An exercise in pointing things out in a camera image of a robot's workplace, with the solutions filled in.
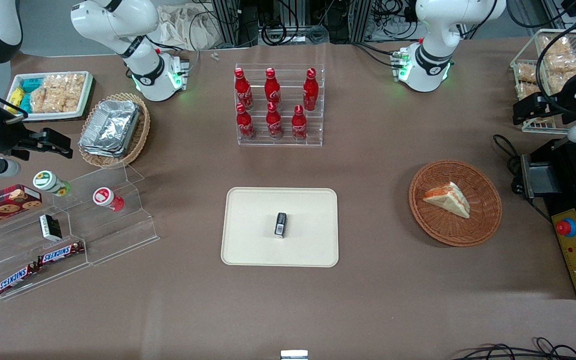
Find oval tan wicker basket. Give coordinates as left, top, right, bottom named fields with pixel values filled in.
left=78, top=92, right=151, bottom=169

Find aluminium frame post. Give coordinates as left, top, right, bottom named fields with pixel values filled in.
left=348, top=0, right=375, bottom=45
left=211, top=0, right=242, bottom=49

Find round brown wicker basket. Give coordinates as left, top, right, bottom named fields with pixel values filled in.
left=408, top=159, right=503, bottom=248

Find clear acrylic bottle rack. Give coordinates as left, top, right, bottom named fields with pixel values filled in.
left=234, top=63, right=326, bottom=147

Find large rice cracker pack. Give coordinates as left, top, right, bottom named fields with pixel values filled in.
left=539, top=36, right=576, bottom=93

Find cream plastic tray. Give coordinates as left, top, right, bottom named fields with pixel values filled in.
left=220, top=187, right=340, bottom=268

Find triangular sandwich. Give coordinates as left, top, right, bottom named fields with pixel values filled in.
left=422, top=182, right=471, bottom=220

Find black power cable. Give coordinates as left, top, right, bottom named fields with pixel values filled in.
left=492, top=133, right=530, bottom=197

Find black machine with yellow panel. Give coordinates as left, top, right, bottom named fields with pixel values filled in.
left=520, top=136, right=576, bottom=300

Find snickers chocolate bar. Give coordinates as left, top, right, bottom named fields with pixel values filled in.
left=37, top=241, right=85, bottom=266
left=0, top=263, right=41, bottom=297

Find red cola bottle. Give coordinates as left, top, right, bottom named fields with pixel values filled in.
left=236, top=103, right=256, bottom=141
left=291, top=104, right=309, bottom=142
left=234, top=67, right=254, bottom=111
left=266, top=102, right=284, bottom=140
left=264, top=67, right=282, bottom=110
left=303, top=67, right=320, bottom=112

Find white wire basket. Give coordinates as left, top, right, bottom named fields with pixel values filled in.
left=510, top=29, right=576, bottom=134

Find black and white small box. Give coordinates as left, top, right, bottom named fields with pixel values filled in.
left=39, top=214, right=63, bottom=242

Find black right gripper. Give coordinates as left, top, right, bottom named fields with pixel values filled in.
left=0, top=114, right=74, bottom=162

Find small rice cracker pack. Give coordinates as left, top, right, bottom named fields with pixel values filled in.
left=515, top=62, right=539, bottom=84
left=515, top=82, right=540, bottom=102

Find red lid drink bottle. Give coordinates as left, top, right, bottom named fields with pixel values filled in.
left=92, top=187, right=125, bottom=212

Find coiled black cable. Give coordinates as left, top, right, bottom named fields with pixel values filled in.
left=260, top=19, right=289, bottom=47

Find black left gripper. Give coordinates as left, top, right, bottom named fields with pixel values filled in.
left=512, top=92, right=572, bottom=127

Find red emergency stop button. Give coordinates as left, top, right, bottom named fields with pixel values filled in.
left=556, top=218, right=576, bottom=239

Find green lid drink bottle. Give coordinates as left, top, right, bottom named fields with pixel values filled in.
left=33, top=170, right=72, bottom=197

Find stack of foil trays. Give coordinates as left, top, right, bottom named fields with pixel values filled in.
left=78, top=99, right=142, bottom=159

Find black cable bundle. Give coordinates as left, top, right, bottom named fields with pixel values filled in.
left=450, top=337, right=576, bottom=360

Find red cookie box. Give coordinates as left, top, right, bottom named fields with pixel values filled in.
left=0, top=184, right=43, bottom=232

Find clear acrylic stepped shelf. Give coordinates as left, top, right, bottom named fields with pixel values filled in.
left=0, top=164, right=160, bottom=301

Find white rectangular snack tray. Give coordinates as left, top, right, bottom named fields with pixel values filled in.
left=5, top=71, right=94, bottom=122

